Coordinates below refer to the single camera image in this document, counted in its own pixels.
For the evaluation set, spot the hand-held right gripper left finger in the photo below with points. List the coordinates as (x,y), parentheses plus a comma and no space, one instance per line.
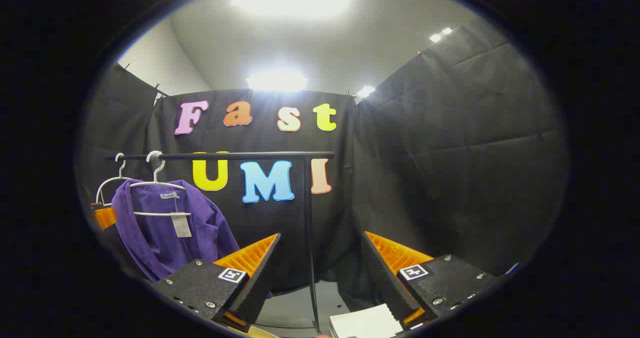
(257,278)

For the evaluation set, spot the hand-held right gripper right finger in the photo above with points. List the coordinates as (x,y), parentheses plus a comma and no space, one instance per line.
(382,278)

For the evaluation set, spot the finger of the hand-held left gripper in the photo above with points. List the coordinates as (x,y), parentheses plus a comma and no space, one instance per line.
(106,218)

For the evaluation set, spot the purple ribbed garment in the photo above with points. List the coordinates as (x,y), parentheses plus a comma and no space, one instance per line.
(150,238)

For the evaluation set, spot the white clothes hanger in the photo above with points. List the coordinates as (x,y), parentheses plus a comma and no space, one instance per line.
(157,168)
(102,188)

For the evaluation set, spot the white empty clothes hanger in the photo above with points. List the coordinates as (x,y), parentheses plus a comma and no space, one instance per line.
(102,188)

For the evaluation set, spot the black metal clothes rack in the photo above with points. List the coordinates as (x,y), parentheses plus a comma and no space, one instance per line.
(311,228)

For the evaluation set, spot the black backdrop cloth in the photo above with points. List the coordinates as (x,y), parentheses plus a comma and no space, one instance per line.
(450,178)

